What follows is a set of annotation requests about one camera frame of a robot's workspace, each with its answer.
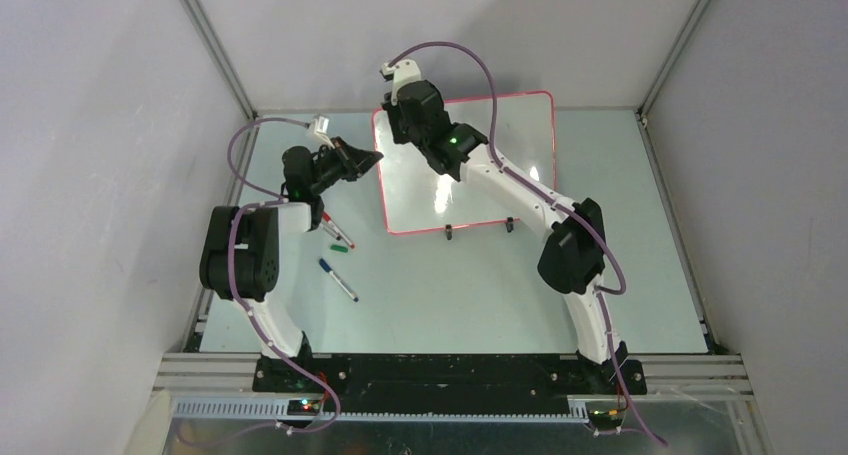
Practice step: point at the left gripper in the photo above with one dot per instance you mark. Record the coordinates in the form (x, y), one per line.
(355, 162)

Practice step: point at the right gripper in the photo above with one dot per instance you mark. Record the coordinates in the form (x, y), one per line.
(393, 111)

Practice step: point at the pink framed whiteboard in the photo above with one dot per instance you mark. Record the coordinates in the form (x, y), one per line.
(416, 199)

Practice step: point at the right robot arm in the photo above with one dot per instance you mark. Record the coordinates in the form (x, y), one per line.
(572, 257)

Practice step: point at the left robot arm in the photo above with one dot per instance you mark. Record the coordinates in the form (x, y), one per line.
(241, 259)

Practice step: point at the red whiteboard marker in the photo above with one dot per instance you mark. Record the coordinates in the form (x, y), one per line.
(329, 221)

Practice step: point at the black whiteboard marker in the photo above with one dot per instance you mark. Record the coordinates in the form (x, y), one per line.
(331, 231)

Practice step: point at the blue whiteboard marker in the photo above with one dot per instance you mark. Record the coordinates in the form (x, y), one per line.
(325, 266)

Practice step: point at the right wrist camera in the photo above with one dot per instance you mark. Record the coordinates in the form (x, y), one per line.
(400, 74)

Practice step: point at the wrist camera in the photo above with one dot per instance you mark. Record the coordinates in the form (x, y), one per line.
(317, 131)
(400, 74)

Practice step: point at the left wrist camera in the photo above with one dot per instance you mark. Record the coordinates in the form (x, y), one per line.
(317, 131)

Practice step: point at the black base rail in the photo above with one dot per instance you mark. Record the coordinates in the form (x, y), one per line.
(452, 385)

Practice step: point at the aluminium frame front rail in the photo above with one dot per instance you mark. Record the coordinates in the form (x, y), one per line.
(209, 385)

